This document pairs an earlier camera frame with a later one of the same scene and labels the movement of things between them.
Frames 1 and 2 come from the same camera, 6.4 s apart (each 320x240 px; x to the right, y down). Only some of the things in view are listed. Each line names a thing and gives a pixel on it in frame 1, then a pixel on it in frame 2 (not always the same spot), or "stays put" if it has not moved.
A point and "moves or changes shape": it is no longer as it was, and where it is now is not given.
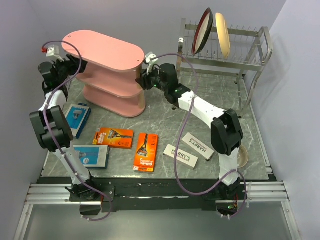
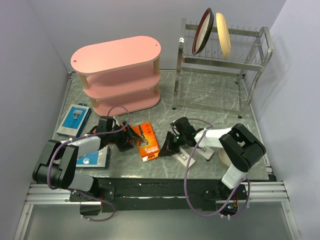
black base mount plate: [128, 194] stays put
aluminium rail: [258, 193] stays put
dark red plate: [202, 31] stays put
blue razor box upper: [77, 115] stays put
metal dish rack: [251, 49] stays put
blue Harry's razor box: [93, 156] stays put
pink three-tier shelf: [110, 81] moves or changes shape
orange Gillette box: [146, 152] moves or changes shape
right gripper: [144, 81] -> [168, 148]
